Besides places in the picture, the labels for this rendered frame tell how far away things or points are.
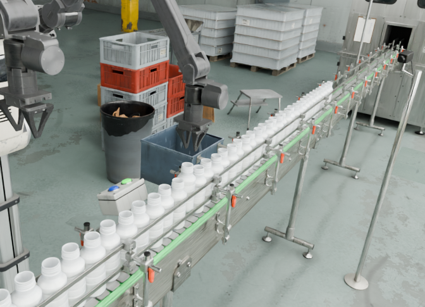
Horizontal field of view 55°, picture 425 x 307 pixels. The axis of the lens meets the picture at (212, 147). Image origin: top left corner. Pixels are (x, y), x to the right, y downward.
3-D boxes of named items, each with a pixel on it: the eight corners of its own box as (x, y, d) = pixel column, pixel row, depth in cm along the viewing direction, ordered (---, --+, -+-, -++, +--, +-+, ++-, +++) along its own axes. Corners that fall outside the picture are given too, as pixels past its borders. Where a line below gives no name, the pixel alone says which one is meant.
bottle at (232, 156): (238, 184, 161) (243, 145, 154) (228, 189, 156) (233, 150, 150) (226, 178, 164) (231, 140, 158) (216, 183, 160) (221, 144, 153)
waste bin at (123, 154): (129, 194, 337) (130, 121, 312) (90, 178, 357) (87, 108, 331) (162, 175, 374) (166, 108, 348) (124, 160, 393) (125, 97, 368)
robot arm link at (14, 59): (20, 32, 86) (-5, 35, 81) (43, 37, 83) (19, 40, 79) (23, 65, 89) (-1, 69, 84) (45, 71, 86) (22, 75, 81)
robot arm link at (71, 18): (53, 8, 141) (40, 9, 136) (70, -5, 135) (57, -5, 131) (64, 33, 142) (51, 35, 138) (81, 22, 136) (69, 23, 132)
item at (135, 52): (136, 70, 359) (136, 45, 351) (98, 62, 373) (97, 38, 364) (169, 59, 412) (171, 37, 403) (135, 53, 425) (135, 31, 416)
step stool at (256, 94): (257, 112, 567) (261, 83, 550) (280, 128, 516) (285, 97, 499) (226, 114, 549) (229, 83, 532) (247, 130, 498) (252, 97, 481)
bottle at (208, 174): (190, 199, 147) (193, 158, 140) (204, 196, 150) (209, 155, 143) (199, 207, 142) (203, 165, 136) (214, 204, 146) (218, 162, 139)
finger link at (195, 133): (188, 144, 130) (190, 116, 127) (207, 149, 127) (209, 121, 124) (176, 150, 125) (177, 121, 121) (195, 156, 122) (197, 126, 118)
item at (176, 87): (169, 99, 438) (169, 79, 429) (138, 91, 454) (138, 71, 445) (197, 88, 489) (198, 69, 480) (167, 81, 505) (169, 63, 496)
